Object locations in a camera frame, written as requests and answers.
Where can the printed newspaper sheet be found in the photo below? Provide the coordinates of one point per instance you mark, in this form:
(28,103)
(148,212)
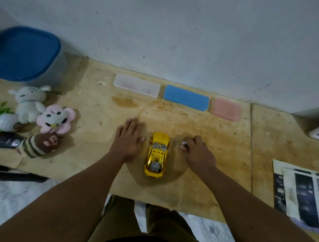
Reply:
(302,197)

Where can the pink plastic box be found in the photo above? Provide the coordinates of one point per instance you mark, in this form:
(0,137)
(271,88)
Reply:
(226,109)

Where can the person's left thumb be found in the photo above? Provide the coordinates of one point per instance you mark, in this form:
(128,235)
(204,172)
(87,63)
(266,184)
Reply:
(142,139)

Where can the white ribbed object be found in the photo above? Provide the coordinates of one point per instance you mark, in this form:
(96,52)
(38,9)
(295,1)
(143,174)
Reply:
(7,122)

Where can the white box corner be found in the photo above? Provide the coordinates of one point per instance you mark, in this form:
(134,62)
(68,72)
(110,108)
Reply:
(315,134)

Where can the dark printed booklet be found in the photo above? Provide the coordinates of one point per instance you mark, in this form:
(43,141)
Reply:
(278,185)

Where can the person's left little finger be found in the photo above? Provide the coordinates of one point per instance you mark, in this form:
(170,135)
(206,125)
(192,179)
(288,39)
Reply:
(120,131)

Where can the person's right thumb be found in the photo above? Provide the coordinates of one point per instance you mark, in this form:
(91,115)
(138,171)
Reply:
(185,147)

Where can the person's left middle finger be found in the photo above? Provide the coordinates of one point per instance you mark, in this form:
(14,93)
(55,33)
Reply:
(135,124)

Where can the person's right hand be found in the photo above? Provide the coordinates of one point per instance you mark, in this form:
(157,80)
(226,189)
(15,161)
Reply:
(200,157)

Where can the blue plastic box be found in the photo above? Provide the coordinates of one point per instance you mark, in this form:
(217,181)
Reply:
(186,97)

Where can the person's right forearm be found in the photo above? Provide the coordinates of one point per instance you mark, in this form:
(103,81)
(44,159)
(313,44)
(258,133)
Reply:
(244,207)

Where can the brown striped pig plush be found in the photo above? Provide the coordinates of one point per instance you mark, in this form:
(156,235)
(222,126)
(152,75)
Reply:
(41,145)

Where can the green plant leaves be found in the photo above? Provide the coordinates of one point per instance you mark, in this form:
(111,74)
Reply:
(4,108)

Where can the olive green trousers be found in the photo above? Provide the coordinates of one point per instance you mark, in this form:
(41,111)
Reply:
(159,222)

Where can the black shiny object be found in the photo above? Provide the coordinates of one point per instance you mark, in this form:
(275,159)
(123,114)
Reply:
(10,140)

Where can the person's left forearm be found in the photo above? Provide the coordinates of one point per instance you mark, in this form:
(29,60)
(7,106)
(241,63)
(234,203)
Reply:
(69,199)

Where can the clear plastic box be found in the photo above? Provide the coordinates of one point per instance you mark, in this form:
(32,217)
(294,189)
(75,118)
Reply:
(136,85)

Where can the white plush animal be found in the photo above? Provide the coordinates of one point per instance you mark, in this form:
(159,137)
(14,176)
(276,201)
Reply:
(28,103)

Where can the person's left hand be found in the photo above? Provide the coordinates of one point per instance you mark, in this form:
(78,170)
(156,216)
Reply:
(125,145)

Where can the container with blue lid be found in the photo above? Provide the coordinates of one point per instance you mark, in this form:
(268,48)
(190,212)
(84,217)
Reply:
(28,56)

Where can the pink flower plush toy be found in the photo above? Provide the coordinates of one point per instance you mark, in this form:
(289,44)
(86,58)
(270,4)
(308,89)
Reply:
(56,119)

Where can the yellow toy car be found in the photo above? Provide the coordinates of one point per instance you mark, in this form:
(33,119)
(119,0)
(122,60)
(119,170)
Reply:
(157,155)

